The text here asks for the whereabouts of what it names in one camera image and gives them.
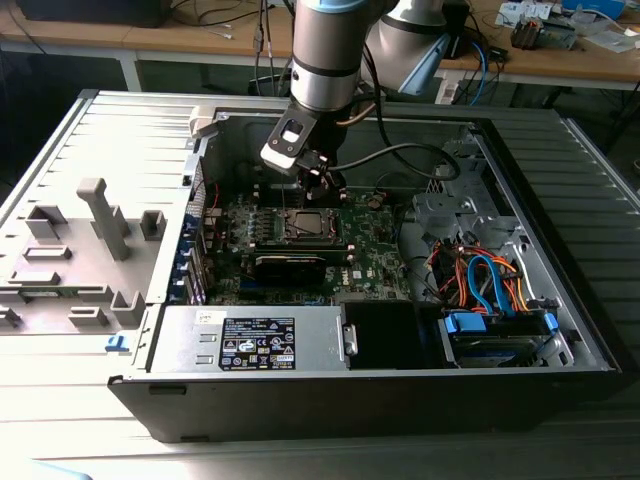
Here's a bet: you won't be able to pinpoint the green RAM stick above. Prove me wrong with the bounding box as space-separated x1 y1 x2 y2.
22 284 109 300

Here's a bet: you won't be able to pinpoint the blue flat wire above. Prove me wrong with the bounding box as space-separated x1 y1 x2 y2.
467 253 517 317

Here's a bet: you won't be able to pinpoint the blue box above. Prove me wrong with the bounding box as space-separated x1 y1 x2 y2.
562 0 627 20

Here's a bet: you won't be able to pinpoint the metal disk bay cage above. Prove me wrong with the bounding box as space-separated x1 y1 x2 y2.
410 135 531 251

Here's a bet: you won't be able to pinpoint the finned heat sink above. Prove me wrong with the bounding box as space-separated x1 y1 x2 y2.
509 13 540 50

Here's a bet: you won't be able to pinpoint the brown gripper cable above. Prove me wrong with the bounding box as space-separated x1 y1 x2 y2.
335 97 372 127

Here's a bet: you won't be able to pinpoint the black box device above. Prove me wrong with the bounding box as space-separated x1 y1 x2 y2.
16 0 175 30

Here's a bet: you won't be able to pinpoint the black plastic shroud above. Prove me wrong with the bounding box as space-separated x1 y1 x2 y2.
343 301 444 372

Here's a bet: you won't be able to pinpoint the silver CPU green rim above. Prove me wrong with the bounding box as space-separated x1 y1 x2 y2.
293 211 325 236

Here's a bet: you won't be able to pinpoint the thin black wire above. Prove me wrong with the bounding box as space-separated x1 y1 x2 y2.
373 171 419 201

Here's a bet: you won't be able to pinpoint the grey metal device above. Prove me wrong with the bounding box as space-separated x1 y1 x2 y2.
537 18 579 51

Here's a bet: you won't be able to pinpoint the orange red wire bundle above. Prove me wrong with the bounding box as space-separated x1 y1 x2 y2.
430 239 532 314

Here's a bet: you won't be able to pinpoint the white plastic bag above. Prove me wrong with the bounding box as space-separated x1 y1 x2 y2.
584 27 640 55

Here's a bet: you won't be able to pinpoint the CPU socket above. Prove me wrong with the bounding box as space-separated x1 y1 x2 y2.
282 205 346 244

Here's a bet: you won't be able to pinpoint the grey power supply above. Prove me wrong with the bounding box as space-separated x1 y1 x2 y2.
148 304 351 375

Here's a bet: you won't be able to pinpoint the green motherboard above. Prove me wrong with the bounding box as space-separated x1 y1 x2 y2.
202 192 416 307

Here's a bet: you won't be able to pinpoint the grey parts rack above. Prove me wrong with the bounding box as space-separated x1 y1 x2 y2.
0 177 169 337

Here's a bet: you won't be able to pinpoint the blue cable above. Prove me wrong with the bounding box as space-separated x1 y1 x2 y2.
468 39 491 107

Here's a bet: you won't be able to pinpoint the metal socket cover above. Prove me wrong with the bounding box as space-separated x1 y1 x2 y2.
285 207 344 242

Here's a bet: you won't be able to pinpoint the long wooden desk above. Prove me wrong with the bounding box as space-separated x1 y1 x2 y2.
0 0 640 94

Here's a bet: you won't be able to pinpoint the hard disk blue carrier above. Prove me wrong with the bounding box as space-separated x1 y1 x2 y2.
438 308 561 370

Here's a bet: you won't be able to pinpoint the camera cable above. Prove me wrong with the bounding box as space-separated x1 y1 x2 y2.
327 143 462 182

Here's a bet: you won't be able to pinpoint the black grey PC case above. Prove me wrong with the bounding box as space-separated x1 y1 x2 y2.
107 102 625 445

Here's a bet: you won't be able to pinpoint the white paper boxes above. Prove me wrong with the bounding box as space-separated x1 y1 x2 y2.
497 0 556 29

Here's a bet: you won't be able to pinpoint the black graphics card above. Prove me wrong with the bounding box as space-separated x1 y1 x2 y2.
241 251 327 290

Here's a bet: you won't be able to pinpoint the hanging grey cables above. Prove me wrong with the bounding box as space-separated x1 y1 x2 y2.
249 0 282 96

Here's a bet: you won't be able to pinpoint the beige case latch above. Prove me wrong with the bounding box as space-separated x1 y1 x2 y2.
188 104 225 140

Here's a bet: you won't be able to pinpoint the black monitor stand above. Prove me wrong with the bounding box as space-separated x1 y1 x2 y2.
442 0 476 60

